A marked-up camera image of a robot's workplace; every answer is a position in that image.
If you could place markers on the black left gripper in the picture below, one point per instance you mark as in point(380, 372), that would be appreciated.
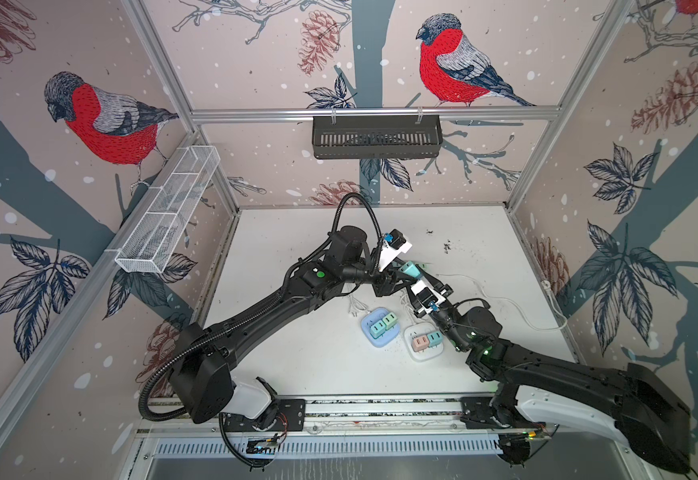
point(386, 285)

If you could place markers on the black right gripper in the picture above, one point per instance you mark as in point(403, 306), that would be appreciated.
point(435, 281)

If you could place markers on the dark teal charger plug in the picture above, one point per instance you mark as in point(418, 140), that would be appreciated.
point(410, 271)

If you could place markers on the green charger plug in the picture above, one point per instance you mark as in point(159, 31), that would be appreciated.
point(390, 321)

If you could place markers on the pink charger plug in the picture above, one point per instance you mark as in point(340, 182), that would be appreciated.
point(419, 343)

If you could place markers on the light teal charger plug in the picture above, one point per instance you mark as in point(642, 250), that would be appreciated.
point(377, 329)

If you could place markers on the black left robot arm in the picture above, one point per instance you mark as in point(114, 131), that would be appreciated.
point(197, 379)

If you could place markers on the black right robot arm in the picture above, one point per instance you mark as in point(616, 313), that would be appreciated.
point(654, 421)

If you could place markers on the white square socket cube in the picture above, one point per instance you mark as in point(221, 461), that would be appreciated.
point(417, 329)

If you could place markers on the blue square socket cube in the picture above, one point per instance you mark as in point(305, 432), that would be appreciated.
point(374, 316)

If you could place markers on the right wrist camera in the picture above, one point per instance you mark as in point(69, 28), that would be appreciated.
point(424, 285)

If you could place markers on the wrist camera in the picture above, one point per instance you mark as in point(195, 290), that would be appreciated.
point(424, 285)
point(394, 244)

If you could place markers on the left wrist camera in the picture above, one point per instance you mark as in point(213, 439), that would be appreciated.
point(394, 244)

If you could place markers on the aluminium front rail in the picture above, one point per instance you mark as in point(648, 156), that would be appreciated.
point(540, 410)

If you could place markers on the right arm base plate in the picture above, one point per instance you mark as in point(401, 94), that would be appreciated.
point(489, 412)

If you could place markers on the black wire basket shelf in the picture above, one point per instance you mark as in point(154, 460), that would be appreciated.
point(377, 137)

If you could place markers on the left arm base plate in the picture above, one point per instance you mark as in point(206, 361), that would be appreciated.
point(282, 415)

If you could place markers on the white wire mesh shelf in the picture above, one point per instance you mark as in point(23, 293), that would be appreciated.
point(158, 232)

